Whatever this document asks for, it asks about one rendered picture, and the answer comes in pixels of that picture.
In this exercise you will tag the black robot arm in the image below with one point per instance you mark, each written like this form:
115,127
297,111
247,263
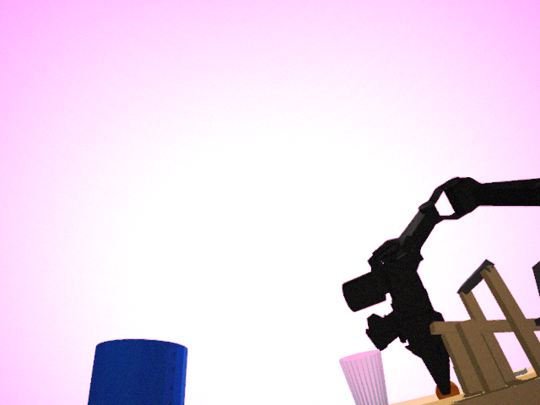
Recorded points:
395,264

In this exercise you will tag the orange ball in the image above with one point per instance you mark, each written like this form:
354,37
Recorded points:
454,391

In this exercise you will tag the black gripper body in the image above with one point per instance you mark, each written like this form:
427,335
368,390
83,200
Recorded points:
418,313

